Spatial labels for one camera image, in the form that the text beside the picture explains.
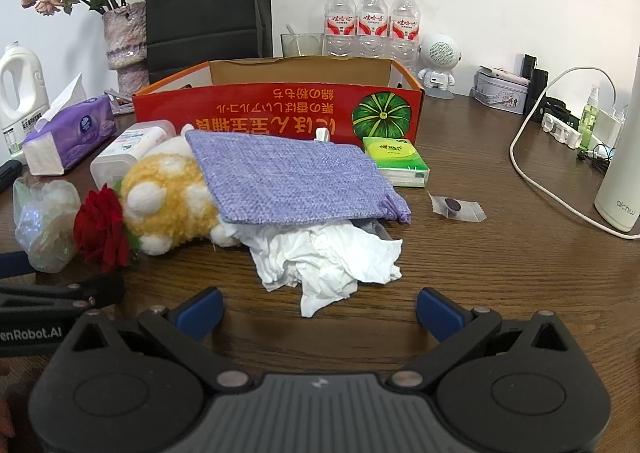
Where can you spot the white detergent jug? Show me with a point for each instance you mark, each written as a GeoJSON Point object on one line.
{"type": "Point", "coordinates": [25, 93]}

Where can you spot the textured purple vase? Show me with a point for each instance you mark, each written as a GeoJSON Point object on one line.
{"type": "Point", "coordinates": [125, 43]}

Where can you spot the white robot speaker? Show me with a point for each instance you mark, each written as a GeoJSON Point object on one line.
{"type": "Point", "coordinates": [440, 53]}

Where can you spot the tall black box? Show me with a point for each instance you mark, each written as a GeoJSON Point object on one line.
{"type": "Point", "coordinates": [539, 88]}
{"type": "Point", "coordinates": [528, 65]}

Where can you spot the green tissue packet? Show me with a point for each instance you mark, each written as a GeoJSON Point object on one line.
{"type": "Point", "coordinates": [392, 155]}

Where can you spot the white charger block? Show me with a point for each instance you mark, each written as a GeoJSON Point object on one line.
{"type": "Point", "coordinates": [611, 128]}

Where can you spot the black paper bag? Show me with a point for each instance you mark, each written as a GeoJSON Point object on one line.
{"type": "Point", "coordinates": [210, 8]}

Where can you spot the red cardboard box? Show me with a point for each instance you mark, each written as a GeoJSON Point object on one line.
{"type": "Point", "coordinates": [250, 108]}

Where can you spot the red artificial rose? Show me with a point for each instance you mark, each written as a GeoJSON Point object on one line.
{"type": "Point", "coordinates": [100, 225]}

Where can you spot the white wet wipes canister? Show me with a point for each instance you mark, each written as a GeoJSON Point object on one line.
{"type": "Point", "coordinates": [130, 145]}

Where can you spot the printed tin box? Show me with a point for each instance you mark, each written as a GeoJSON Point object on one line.
{"type": "Point", "coordinates": [500, 95]}

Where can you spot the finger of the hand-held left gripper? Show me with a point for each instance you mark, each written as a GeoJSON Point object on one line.
{"type": "Point", "coordinates": [95, 290]}
{"type": "Point", "coordinates": [15, 264]}

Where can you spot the clear plastic bag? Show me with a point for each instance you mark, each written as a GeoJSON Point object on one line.
{"type": "Point", "coordinates": [42, 223]}

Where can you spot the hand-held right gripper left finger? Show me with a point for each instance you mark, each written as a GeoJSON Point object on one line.
{"type": "Point", "coordinates": [201, 314]}

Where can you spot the clear glass cup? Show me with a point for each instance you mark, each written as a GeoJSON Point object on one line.
{"type": "Point", "coordinates": [310, 45]}

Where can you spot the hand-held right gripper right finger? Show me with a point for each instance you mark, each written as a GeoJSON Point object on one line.
{"type": "Point", "coordinates": [436, 314]}

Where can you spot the yellow spotted plush toy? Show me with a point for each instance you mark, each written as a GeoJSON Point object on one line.
{"type": "Point", "coordinates": [165, 193]}

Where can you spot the white thermos bottle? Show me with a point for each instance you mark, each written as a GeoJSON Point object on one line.
{"type": "Point", "coordinates": [622, 168]}

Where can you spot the purple tissue pack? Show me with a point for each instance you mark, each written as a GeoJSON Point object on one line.
{"type": "Point", "coordinates": [70, 133]}

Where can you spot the purple woven pouch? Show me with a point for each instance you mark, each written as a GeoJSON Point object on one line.
{"type": "Point", "coordinates": [280, 178]}

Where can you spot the white spoon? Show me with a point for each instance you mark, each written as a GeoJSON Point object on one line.
{"type": "Point", "coordinates": [292, 35]}

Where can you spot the clear plum candy packet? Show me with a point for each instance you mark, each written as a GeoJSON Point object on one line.
{"type": "Point", "coordinates": [455, 207]}

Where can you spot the green spray bottle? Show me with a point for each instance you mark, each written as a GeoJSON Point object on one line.
{"type": "Point", "coordinates": [589, 123]}

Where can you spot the person's left hand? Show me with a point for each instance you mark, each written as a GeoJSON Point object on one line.
{"type": "Point", "coordinates": [5, 415]}

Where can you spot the white tissue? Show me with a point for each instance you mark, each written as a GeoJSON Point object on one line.
{"type": "Point", "coordinates": [320, 258]}

